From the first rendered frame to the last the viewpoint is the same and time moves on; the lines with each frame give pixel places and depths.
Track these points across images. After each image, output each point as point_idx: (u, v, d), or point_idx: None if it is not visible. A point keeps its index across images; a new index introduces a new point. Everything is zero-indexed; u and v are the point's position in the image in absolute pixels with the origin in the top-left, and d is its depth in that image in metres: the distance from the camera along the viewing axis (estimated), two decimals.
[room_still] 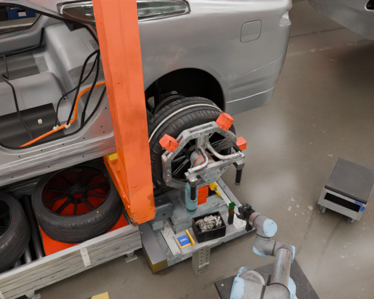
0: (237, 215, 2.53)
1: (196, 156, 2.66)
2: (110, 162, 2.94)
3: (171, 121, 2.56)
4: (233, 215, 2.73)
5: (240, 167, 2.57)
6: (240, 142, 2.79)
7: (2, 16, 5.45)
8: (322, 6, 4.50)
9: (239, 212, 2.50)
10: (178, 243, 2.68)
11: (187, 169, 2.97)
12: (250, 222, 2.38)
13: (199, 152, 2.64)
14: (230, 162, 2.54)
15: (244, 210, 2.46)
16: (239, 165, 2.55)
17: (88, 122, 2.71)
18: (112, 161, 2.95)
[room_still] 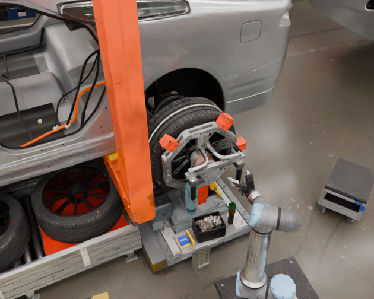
0: None
1: (196, 156, 2.66)
2: (110, 162, 2.94)
3: (171, 121, 2.56)
4: (233, 215, 2.73)
5: (240, 167, 2.57)
6: (240, 142, 2.79)
7: (2, 16, 5.45)
8: (322, 6, 4.50)
9: None
10: (178, 243, 2.68)
11: (187, 169, 2.97)
12: None
13: (199, 152, 2.64)
14: (230, 162, 2.54)
15: None
16: (239, 165, 2.55)
17: (88, 122, 2.71)
18: (112, 161, 2.95)
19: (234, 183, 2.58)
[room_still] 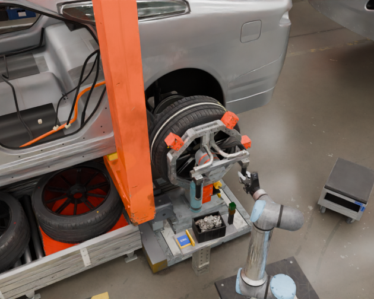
0: None
1: (200, 155, 2.67)
2: (110, 162, 2.94)
3: (176, 119, 2.57)
4: (233, 215, 2.73)
5: (246, 165, 2.58)
6: (244, 141, 2.80)
7: (2, 16, 5.45)
8: (322, 6, 4.50)
9: None
10: (178, 243, 2.68)
11: (191, 168, 2.98)
12: None
13: (204, 150, 2.65)
14: (235, 161, 2.55)
15: None
16: (244, 164, 2.56)
17: (88, 122, 2.71)
18: (112, 161, 2.95)
19: (240, 178, 2.61)
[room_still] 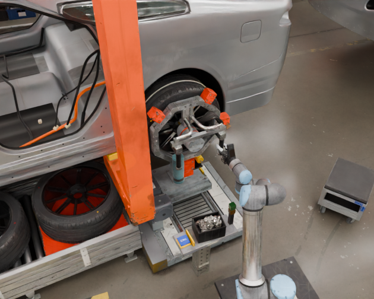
0: None
1: (181, 129, 2.87)
2: (110, 162, 2.94)
3: (158, 95, 2.77)
4: (233, 215, 2.73)
5: (222, 137, 2.78)
6: (223, 117, 3.01)
7: (2, 16, 5.45)
8: (322, 6, 4.50)
9: None
10: (178, 243, 2.68)
11: None
12: None
13: (185, 124, 2.86)
14: (212, 133, 2.75)
15: None
16: (221, 136, 2.77)
17: (88, 122, 2.71)
18: (112, 161, 2.95)
19: (218, 149, 2.82)
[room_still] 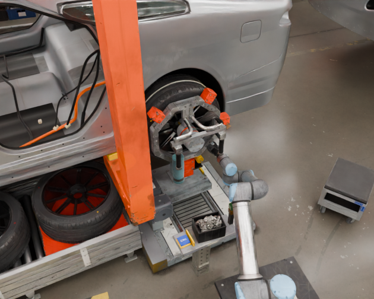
0: (214, 142, 3.13)
1: (181, 129, 2.87)
2: (110, 162, 2.94)
3: (158, 95, 2.77)
4: (233, 215, 2.73)
5: (222, 137, 2.78)
6: (223, 117, 3.01)
7: (2, 16, 5.45)
8: (322, 6, 4.50)
9: (218, 146, 3.13)
10: (178, 243, 2.68)
11: None
12: (227, 155, 3.04)
13: (185, 124, 2.86)
14: (212, 133, 2.75)
15: None
16: (221, 136, 2.77)
17: (88, 122, 2.71)
18: (112, 161, 2.95)
19: None
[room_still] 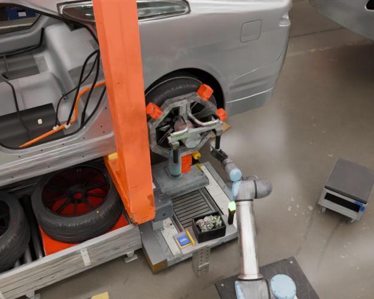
0: None
1: (178, 124, 2.91)
2: (110, 162, 2.94)
3: (155, 91, 2.81)
4: (233, 215, 2.73)
5: (219, 133, 2.81)
6: (220, 113, 3.04)
7: (2, 16, 5.45)
8: (322, 6, 4.50)
9: (222, 151, 3.09)
10: (178, 243, 2.68)
11: None
12: (231, 159, 3.00)
13: (182, 120, 2.89)
14: (209, 129, 2.79)
15: (225, 156, 3.09)
16: (218, 131, 2.80)
17: (88, 122, 2.71)
18: (112, 161, 2.95)
19: None
